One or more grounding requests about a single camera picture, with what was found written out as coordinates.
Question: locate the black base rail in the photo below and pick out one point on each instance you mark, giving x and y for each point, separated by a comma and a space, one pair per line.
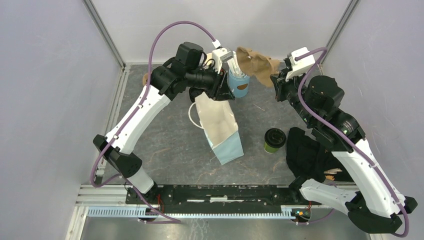
224, 199

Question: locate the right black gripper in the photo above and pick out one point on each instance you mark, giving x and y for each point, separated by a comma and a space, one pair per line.
281, 84

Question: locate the black cup lid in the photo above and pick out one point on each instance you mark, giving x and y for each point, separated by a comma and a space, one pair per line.
275, 138

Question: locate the white and blue paper bag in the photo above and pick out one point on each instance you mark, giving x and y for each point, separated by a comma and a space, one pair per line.
219, 125

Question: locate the blue straw holder can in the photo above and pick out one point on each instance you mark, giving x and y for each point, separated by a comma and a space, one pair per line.
238, 85

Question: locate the green paper cup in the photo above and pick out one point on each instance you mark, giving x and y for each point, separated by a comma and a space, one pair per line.
270, 148

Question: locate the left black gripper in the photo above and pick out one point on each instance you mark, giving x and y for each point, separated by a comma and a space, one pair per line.
220, 90

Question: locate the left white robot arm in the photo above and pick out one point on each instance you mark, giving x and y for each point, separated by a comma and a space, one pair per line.
187, 69

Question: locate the brown cardboard cup carrier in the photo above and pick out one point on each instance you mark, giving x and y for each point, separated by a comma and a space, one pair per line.
253, 63

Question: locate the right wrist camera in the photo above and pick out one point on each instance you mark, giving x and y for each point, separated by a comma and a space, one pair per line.
299, 67

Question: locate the black cloth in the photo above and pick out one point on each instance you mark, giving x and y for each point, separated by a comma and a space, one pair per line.
308, 158

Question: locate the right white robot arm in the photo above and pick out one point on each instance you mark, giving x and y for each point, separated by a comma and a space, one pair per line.
377, 207

